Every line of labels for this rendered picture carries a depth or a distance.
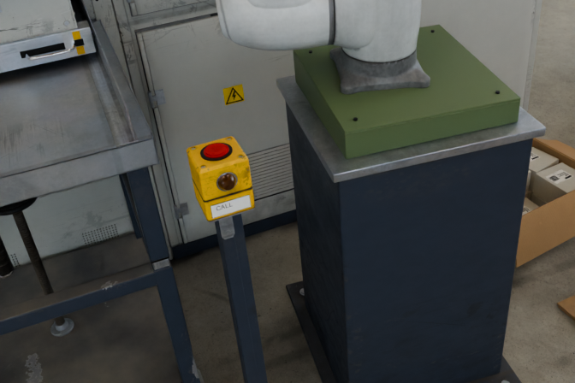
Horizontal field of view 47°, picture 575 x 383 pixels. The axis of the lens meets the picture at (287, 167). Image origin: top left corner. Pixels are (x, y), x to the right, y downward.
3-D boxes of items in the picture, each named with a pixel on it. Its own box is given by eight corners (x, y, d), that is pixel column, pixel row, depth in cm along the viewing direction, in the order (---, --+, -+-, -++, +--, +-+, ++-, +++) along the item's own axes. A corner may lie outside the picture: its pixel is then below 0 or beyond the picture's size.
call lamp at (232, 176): (241, 191, 100) (238, 173, 98) (220, 197, 99) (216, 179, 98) (238, 186, 101) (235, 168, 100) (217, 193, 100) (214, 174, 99)
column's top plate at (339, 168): (445, 52, 164) (445, 45, 163) (545, 136, 129) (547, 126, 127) (276, 85, 157) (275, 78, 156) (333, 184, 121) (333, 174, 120)
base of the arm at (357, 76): (406, 38, 150) (407, 15, 146) (431, 87, 132) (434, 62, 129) (326, 45, 149) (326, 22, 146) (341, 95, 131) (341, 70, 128)
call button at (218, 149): (233, 160, 101) (232, 151, 100) (208, 167, 100) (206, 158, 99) (226, 148, 104) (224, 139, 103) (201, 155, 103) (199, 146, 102)
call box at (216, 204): (256, 210, 105) (249, 156, 99) (208, 225, 103) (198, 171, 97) (240, 184, 111) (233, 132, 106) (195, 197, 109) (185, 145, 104)
